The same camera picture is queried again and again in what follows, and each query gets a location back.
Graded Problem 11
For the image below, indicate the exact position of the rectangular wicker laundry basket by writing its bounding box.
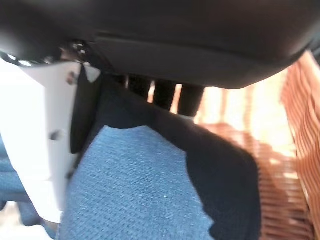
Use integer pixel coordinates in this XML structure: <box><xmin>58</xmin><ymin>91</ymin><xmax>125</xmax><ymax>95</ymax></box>
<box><xmin>147</xmin><ymin>49</ymin><xmax>320</xmax><ymax>240</ymax></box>

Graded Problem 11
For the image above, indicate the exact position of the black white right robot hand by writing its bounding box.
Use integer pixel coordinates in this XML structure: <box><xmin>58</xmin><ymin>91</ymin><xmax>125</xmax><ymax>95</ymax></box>
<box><xmin>0</xmin><ymin>0</ymin><xmax>320</xmax><ymax>223</ymax></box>

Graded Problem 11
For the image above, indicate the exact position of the blue garment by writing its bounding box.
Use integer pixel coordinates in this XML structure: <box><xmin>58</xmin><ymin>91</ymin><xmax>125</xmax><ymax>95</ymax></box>
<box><xmin>0</xmin><ymin>124</ymin><xmax>216</xmax><ymax>240</ymax></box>

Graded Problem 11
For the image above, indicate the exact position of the black rolled garment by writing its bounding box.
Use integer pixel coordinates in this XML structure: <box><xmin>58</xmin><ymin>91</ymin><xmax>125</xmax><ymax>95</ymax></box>
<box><xmin>94</xmin><ymin>74</ymin><xmax>262</xmax><ymax>240</ymax></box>

